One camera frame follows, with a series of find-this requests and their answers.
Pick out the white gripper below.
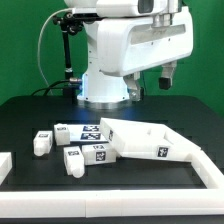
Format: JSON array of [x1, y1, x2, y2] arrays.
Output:
[[98, 7, 193, 101]]

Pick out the white square table top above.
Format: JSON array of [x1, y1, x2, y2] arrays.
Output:
[[100, 118, 201, 161]]

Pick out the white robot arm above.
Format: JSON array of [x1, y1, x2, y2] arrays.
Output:
[[64, 0, 193, 109]]

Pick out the white sheet with tags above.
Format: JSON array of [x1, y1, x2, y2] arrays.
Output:
[[68, 124, 105, 142]]

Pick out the white obstacle fence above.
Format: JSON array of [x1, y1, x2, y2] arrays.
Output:
[[0, 151, 224, 218]]

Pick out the black cables on table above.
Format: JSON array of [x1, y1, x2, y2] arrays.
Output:
[[31, 76, 84, 98]]

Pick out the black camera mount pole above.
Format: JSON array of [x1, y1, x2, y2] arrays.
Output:
[[51, 11, 84, 98]]

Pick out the grey cable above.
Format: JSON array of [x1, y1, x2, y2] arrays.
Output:
[[36, 8, 72, 95]]

